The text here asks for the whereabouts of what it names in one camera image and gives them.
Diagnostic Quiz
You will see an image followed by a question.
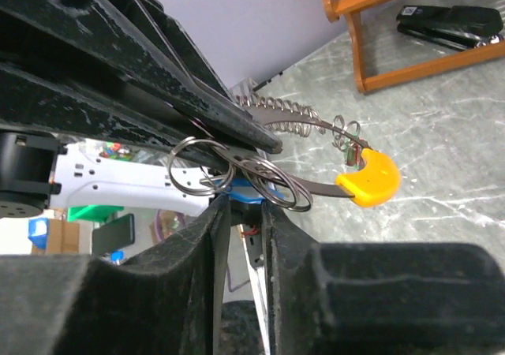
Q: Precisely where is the green key tag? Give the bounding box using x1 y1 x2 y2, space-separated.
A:
344 144 362 170

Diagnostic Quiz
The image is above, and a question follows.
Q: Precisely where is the wooden tiered rack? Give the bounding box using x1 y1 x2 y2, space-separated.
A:
322 0 504 95

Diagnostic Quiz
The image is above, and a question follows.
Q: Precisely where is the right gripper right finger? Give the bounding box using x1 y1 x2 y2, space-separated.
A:
260 203 504 354

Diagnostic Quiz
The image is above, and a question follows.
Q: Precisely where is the black stapler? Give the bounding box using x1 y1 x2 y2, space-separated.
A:
396 6 504 51

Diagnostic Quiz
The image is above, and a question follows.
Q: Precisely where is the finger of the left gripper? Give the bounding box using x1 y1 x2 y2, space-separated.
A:
1 0 282 154
1 61 237 153

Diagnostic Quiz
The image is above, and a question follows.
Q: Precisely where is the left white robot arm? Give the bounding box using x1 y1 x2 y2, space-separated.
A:
1 0 282 218

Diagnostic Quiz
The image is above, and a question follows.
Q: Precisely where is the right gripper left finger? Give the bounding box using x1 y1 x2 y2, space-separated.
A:
1 196 231 354

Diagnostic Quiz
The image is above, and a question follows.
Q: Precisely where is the green plastic frame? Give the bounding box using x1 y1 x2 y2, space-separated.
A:
67 205 124 222

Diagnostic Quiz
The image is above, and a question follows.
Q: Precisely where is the large keyring yellow handle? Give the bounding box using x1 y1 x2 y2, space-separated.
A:
167 93 402 213

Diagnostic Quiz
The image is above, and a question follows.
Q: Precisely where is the blue tag key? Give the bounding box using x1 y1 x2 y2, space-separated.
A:
224 178 265 204

